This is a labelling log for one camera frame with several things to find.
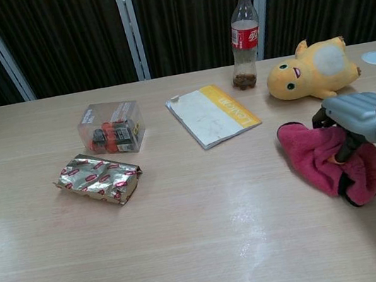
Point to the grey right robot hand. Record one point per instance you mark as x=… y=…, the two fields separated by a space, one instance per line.
x=355 y=114

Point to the pink cloth with black trim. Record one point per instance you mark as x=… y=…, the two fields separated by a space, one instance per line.
x=307 y=150

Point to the yellow plush duck toy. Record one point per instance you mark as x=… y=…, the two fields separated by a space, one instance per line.
x=309 y=73

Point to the cola bottle with red cap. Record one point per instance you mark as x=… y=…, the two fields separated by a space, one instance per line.
x=246 y=38

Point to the white and yellow booklet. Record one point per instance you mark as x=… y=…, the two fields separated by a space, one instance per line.
x=212 y=115

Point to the clear plastic box with toys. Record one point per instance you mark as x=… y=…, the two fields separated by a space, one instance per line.
x=111 y=128

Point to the gold foil snack bag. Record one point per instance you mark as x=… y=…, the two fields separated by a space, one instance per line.
x=97 y=178

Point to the grey partition post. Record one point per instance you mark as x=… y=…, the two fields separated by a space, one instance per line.
x=130 y=28
x=261 y=4
x=0 y=49

